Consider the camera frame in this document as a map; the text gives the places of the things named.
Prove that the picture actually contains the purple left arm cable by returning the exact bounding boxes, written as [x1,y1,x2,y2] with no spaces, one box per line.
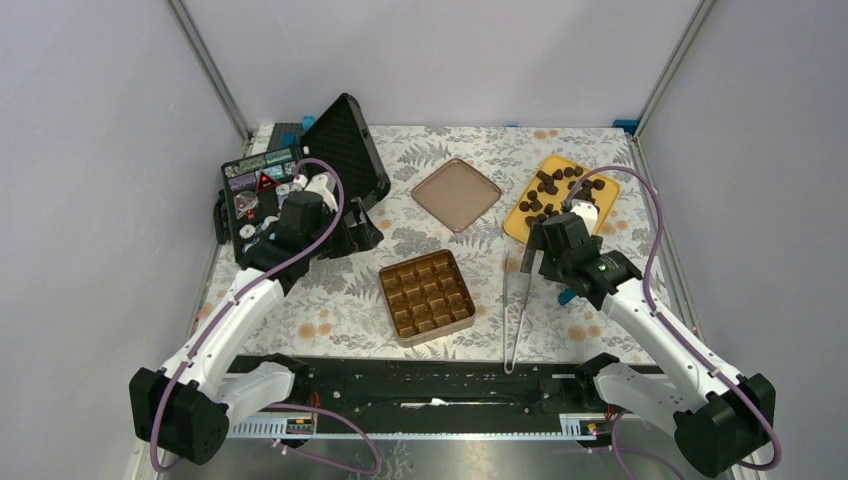
[148,157,384,476]

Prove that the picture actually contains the gold chocolate tin box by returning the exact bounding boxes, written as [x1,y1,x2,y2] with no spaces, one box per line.
[378,249,476,348]

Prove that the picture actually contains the blue toy brick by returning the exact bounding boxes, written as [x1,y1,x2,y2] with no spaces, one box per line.
[557,288,576,306]

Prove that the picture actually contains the brown square tin lid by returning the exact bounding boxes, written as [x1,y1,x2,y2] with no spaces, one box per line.
[411,158,502,233]

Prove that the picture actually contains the yellow plastic tray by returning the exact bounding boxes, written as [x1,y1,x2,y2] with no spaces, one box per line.
[503,155,621,244]

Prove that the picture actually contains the floral tablecloth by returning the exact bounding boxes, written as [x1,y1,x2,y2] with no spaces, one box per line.
[244,126,650,364]

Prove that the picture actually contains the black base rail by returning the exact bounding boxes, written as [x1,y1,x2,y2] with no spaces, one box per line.
[230,355,617,441]

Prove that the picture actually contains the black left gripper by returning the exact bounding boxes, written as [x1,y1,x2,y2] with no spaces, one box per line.
[304,197,382,260]

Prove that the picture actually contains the black open hard case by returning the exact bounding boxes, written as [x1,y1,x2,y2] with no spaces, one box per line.
[216,93,391,261]

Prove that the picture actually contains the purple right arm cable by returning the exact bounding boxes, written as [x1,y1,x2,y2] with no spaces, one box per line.
[563,165,784,480]

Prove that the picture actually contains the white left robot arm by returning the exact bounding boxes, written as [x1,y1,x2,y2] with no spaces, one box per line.
[130,167,359,474]

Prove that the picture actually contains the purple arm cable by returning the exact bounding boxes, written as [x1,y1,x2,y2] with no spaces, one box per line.
[563,165,784,480]
[148,157,384,476]

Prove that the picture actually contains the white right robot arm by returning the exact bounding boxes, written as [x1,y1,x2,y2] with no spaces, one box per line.
[521,202,776,478]

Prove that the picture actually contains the long metal tongs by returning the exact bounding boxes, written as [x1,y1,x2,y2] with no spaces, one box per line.
[501,247,532,375]

